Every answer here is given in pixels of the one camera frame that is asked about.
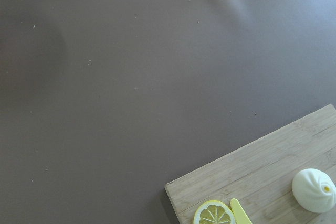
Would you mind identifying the wooden cutting board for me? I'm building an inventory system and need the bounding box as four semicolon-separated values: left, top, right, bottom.
165;105;335;223

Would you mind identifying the upper lemon slice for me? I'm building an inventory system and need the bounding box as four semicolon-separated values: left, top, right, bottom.
193;200;236;224

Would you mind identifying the white steamed bun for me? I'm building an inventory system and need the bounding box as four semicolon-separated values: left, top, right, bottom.
291;168;335;214

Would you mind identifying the yellow plastic knife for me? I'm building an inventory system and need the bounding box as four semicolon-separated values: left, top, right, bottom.
230;198;252;224

